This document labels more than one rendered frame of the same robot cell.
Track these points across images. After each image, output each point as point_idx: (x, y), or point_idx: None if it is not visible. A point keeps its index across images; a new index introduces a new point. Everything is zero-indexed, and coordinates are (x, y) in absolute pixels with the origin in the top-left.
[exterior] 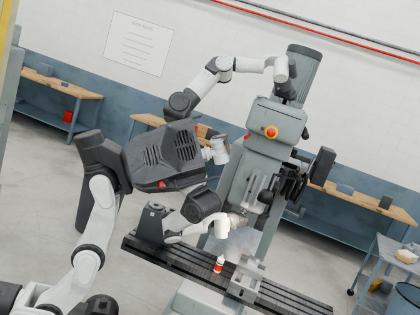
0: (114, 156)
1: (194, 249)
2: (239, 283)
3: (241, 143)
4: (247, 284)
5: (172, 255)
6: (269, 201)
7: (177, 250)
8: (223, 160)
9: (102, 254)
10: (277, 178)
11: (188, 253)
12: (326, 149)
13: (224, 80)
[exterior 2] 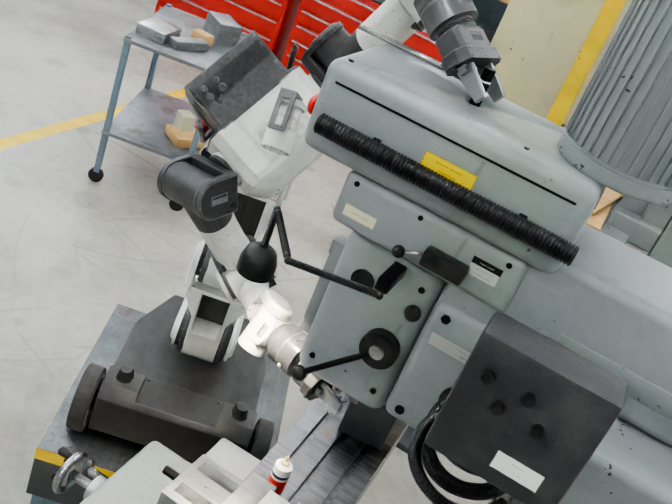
0: None
1: (354, 478)
2: (194, 466)
3: None
4: (192, 483)
5: (306, 422)
6: (238, 261)
7: (331, 439)
8: (263, 136)
9: (206, 254)
10: (415, 346)
11: (330, 459)
12: (536, 336)
13: (414, 20)
